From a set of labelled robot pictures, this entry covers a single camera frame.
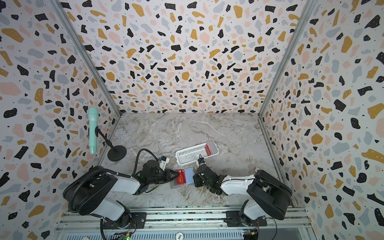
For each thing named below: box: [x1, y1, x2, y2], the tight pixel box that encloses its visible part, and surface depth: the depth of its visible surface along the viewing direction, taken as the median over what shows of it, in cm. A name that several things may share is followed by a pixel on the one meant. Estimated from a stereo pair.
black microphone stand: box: [95, 126, 127, 162], surface depth 99 cm
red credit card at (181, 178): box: [176, 169, 186, 185], surface depth 89 cm
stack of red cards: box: [205, 142, 218, 156], surface depth 99 cm
